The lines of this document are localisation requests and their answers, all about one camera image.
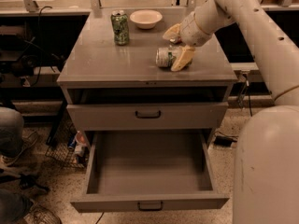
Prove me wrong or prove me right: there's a white bowl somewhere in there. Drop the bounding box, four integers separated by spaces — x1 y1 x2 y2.
130 9 163 30

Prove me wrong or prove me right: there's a black power adapter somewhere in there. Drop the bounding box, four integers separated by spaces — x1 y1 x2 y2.
214 136 234 147

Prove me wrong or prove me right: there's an open grey lower drawer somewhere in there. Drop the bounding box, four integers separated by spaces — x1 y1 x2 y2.
71 130 229 213

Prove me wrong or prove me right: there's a green soda can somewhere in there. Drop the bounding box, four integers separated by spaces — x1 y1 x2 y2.
110 10 130 46

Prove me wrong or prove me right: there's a white sneaker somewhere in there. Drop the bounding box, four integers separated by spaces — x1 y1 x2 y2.
0 131 41 167

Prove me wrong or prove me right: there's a black power cable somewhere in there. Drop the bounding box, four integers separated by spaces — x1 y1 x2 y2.
214 75 255 142

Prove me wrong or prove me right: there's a person leg in jeans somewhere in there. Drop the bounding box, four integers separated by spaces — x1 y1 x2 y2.
0 107 24 147

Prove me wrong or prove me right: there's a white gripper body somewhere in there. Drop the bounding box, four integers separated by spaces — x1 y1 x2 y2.
179 11 213 47

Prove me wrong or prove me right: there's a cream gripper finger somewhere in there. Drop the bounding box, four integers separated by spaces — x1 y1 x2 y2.
163 23 180 41
171 45 195 72

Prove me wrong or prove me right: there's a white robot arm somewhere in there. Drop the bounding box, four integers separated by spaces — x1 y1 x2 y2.
164 0 299 224

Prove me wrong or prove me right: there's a black wire basket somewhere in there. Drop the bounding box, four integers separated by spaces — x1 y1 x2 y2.
45 115 89 170

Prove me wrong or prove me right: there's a white green 7up can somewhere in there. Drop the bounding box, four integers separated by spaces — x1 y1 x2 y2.
156 46 182 68

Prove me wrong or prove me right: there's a blue can in basket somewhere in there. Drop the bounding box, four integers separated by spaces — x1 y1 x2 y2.
67 136 77 151

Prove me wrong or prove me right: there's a grey drawer cabinet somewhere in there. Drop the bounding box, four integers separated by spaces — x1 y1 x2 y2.
58 7 236 142

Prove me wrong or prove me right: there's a closed grey upper drawer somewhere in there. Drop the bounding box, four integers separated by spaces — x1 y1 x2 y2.
67 103 228 131

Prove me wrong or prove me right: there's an orange soda can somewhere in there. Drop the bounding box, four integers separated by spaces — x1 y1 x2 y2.
170 38 181 44

